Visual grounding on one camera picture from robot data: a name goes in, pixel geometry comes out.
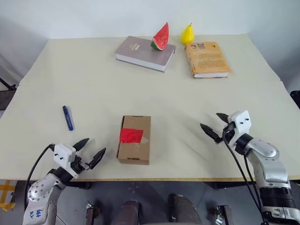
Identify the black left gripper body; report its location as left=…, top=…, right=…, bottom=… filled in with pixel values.
left=70, top=156, right=91, bottom=175

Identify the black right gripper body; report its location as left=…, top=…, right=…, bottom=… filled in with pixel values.
left=222, top=121, right=236, bottom=142

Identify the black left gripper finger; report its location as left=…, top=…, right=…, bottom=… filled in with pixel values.
left=72, top=138, right=90, bottom=152
left=88, top=147, right=106, bottom=170

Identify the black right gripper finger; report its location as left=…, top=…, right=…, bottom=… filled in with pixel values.
left=216, top=112, right=230, bottom=123
left=200, top=123, right=223, bottom=143

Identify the brown cardboard box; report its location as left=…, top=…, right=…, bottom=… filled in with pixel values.
left=116, top=114, right=152, bottom=166

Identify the red tape patch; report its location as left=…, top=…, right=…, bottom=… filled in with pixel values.
left=120, top=128, right=145, bottom=144

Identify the orange paperback book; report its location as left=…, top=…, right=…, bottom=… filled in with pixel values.
left=184, top=41, right=232, bottom=79

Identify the dark rounded shape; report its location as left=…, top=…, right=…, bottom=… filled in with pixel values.
left=168, top=194, right=202, bottom=225
left=117, top=199, right=142, bottom=225

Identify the black object at room edge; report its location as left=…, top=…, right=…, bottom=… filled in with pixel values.
left=290, top=90, right=300, bottom=108

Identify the black stand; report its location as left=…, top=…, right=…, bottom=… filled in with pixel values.
left=0, top=77, right=17, bottom=111

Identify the yellow pear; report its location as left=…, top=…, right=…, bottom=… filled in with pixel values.
left=180, top=22, right=195, bottom=45

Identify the red watermelon slice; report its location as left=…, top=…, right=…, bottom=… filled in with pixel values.
left=150, top=22, right=170, bottom=51

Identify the grey hardcover book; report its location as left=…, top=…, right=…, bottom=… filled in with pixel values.
left=114, top=35, right=176, bottom=73

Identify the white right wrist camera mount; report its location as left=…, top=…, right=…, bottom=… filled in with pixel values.
left=226, top=110, right=253, bottom=150

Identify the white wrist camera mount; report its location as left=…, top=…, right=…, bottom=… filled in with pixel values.
left=53, top=144, right=79, bottom=178
left=226, top=110, right=253, bottom=150

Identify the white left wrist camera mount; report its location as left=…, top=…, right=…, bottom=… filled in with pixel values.
left=53, top=144, right=79, bottom=178

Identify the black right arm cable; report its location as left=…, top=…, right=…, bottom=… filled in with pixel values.
left=222, top=127, right=269, bottom=225

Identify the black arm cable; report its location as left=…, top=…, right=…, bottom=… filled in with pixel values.
left=222, top=127, right=269, bottom=225
left=24, top=144, right=56, bottom=210

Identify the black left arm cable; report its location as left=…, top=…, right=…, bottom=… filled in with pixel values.
left=24, top=144, right=56, bottom=210

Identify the metal bracket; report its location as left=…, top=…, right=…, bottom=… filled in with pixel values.
left=214, top=205, right=231, bottom=225
left=85, top=200, right=99, bottom=225

